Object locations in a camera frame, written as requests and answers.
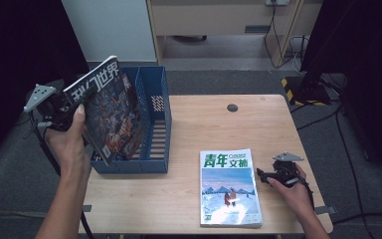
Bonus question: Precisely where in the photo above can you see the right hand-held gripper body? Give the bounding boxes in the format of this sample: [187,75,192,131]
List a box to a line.
[272,151,305,189]

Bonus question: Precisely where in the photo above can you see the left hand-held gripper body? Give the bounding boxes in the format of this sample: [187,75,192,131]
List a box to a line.
[23,84,77,132]

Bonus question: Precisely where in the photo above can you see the dark blue cover magazine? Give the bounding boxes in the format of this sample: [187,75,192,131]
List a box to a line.
[62,55,141,167]

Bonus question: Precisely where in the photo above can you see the red cover magazine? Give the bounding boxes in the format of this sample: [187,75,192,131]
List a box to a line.
[118,73,144,161]

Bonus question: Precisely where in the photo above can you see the blue plastic file rack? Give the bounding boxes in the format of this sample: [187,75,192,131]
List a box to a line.
[89,65,173,175]

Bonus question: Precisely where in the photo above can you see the person's right hand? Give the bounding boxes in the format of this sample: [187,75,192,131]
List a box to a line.
[266,163,314,222]

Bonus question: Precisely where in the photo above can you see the person's left hand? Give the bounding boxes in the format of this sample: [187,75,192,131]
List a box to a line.
[43,104,93,177]

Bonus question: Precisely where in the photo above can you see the white cabinet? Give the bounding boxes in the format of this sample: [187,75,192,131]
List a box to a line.
[61,0,157,64]

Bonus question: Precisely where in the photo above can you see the black curtain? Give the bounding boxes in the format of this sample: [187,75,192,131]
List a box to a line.
[0,0,91,173]
[300,0,382,182]

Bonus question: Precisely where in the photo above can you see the beige wooden desk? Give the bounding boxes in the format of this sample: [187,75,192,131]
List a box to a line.
[145,0,324,68]

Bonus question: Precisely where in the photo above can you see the right hand-held gripper cable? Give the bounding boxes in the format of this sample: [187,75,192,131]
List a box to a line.
[299,177,316,210]

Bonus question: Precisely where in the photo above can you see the hand-held gripper cable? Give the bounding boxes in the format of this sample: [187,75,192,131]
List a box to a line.
[29,113,96,239]
[299,177,316,210]

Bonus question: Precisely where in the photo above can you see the white cables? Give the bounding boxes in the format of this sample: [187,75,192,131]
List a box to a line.
[287,34,310,74]

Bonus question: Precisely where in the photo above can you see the left hand-held gripper cable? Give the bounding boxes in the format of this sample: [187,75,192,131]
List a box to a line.
[29,113,96,239]

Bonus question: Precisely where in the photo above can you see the black power cable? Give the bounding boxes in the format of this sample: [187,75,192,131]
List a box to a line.
[263,3,297,71]

